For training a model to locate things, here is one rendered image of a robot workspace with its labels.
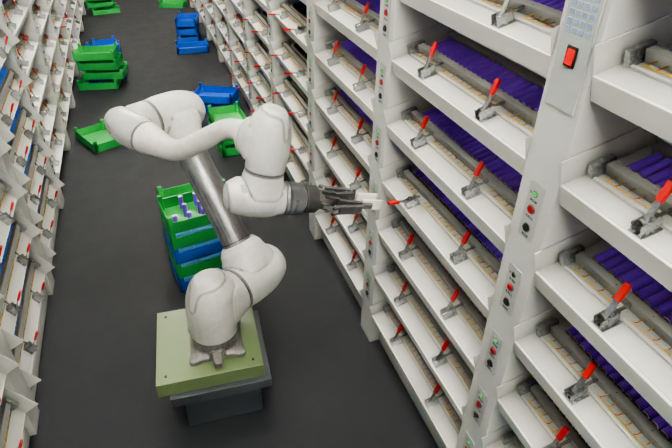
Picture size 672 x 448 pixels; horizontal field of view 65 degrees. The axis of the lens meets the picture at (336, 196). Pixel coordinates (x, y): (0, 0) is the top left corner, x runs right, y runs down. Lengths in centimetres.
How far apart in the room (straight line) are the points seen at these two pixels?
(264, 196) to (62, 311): 141
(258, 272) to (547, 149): 109
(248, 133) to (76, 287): 153
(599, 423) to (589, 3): 74
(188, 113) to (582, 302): 128
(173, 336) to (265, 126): 93
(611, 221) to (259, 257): 118
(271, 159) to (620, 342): 82
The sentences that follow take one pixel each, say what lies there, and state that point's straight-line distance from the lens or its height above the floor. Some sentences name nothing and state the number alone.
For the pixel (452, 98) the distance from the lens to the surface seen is 129.
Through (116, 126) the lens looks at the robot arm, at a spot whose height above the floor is 94.
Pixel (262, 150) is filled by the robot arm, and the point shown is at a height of 104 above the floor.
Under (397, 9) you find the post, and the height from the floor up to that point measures 129.
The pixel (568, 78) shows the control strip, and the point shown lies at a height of 134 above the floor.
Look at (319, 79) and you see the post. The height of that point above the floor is 84.
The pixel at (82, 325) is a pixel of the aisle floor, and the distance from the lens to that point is 245.
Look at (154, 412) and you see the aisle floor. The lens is 207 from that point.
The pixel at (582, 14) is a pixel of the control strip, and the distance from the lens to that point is 94.
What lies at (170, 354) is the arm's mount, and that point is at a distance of 188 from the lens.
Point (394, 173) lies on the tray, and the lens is 171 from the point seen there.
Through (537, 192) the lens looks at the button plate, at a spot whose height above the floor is 111.
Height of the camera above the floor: 164
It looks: 33 degrees down
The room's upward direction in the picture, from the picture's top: 1 degrees clockwise
